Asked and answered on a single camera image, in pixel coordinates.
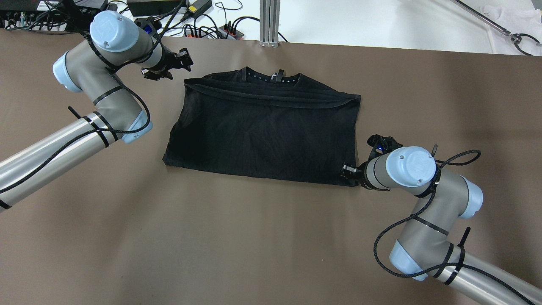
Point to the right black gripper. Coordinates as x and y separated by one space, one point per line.
362 174

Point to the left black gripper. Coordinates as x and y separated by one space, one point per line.
164 62

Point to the black graphic t-shirt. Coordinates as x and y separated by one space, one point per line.
248 124

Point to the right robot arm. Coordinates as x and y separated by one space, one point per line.
417 246

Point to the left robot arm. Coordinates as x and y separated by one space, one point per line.
115 113

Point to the black power adapter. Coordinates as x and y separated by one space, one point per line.
153 7

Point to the black electronics box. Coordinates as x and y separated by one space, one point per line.
52 15

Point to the power strip with plugs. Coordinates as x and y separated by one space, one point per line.
220 33

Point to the metal rod with hook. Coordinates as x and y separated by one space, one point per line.
515 38

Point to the aluminium frame post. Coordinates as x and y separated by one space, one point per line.
269 23

